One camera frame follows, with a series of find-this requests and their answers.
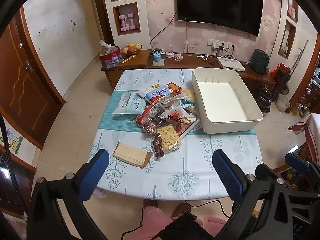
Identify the clear square cracker packet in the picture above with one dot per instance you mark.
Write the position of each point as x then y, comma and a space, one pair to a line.
188, 94

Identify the small brown snack packet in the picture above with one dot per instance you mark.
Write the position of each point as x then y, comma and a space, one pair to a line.
158, 147

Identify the blue orange biscuit pack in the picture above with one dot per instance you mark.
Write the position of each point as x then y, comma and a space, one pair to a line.
160, 93

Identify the dark brown ceramic pot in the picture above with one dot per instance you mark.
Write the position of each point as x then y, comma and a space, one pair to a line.
265, 97

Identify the person's pink-clad legs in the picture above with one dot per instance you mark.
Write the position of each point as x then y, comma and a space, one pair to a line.
155, 217

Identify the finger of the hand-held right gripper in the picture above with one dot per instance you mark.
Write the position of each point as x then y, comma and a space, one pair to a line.
296, 162

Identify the black wall television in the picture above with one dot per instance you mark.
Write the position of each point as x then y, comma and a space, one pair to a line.
217, 2

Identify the pink toy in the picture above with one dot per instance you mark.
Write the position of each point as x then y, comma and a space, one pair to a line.
178, 57

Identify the white red snack bag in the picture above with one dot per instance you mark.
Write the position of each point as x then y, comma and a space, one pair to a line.
180, 120

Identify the brown wooden door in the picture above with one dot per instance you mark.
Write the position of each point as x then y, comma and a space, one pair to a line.
27, 87

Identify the wooden television cabinet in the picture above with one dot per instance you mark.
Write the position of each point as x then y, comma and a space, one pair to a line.
190, 63

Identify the small white blue packet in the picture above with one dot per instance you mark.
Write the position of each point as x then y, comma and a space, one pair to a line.
188, 105

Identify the white plastic storage bin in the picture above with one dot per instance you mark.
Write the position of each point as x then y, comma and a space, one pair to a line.
220, 97

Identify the yellow oil bottles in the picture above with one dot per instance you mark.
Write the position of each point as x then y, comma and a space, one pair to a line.
301, 108

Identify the clear puffed snack bag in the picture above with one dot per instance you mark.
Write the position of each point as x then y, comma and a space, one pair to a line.
167, 137

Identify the red printed plastic bag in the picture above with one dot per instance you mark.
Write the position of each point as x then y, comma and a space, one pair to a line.
110, 57

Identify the white wall outlet strip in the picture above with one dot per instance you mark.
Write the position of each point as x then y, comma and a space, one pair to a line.
220, 42

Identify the giraffe wall sticker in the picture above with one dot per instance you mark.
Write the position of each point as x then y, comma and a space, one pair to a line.
13, 142

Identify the small bottle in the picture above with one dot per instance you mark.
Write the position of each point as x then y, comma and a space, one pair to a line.
287, 46

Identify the white square mat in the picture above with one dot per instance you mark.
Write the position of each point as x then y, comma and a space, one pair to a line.
162, 63

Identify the black pouch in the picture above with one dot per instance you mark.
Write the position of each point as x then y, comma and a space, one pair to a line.
185, 227

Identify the dark fruit bowl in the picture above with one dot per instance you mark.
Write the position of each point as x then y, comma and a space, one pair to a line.
131, 53

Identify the red cloth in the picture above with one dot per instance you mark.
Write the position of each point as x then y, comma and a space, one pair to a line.
297, 127

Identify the dark green air fryer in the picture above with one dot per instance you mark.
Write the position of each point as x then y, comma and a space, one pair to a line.
258, 60

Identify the tan cracker sleeve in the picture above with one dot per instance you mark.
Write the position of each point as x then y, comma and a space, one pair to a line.
131, 155

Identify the yellow fruit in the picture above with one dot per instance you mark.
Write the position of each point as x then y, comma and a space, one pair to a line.
124, 50
137, 46
130, 45

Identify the table with leaf tablecloth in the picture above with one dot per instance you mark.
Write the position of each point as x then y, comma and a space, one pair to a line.
195, 155

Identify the clear biscuit bag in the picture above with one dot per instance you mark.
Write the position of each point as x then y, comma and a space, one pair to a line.
170, 102

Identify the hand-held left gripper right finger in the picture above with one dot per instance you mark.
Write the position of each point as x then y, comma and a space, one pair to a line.
228, 175

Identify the red patterned tall vase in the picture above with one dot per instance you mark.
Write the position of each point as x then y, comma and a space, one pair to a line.
282, 77

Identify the metal pole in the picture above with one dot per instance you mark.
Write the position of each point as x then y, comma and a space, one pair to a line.
298, 55

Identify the red zip candy bag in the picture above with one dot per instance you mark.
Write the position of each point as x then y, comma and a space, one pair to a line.
150, 122

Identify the pink box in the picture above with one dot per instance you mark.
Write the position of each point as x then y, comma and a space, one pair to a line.
291, 11

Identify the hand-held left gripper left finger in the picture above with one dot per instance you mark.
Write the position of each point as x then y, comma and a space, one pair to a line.
96, 175

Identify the white router box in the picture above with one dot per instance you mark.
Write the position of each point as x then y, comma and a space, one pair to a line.
230, 63

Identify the light blue snack packet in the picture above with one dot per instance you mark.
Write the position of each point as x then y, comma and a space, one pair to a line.
128, 103

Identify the white bucket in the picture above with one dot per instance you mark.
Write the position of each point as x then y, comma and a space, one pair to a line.
282, 103

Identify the red apple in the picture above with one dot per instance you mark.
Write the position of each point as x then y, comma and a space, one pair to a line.
131, 50

